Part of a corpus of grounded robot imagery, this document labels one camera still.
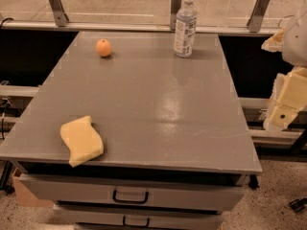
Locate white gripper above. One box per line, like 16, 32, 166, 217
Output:
261, 3, 307, 131

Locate clear blue plastic bottle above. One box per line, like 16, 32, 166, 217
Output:
174, 0, 198, 58

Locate upper grey drawer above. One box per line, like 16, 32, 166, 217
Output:
20, 173, 244, 212

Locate grey drawer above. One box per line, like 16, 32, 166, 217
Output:
20, 173, 244, 212
54, 205, 223, 230

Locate orange fruit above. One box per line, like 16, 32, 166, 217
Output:
96, 39, 112, 58

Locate yellow sponge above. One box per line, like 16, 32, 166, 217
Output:
59, 116, 104, 168

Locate lower grey drawer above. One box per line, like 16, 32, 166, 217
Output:
54, 205, 223, 230

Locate right metal bracket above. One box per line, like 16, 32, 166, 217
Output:
247, 0, 271, 33

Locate metal bracket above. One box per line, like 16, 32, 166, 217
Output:
170, 0, 181, 31
48, 0, 69, 27
247, 0, 271, 33

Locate middle metal bracket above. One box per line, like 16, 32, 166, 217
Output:
170, 0, 181, 31

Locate left metal bracket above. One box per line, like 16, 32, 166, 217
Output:
48, 0, 69, 27

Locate metal rail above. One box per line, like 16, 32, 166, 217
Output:
2, 20, 279, 36

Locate black cable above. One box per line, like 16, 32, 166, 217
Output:
0, 16, 15, 30

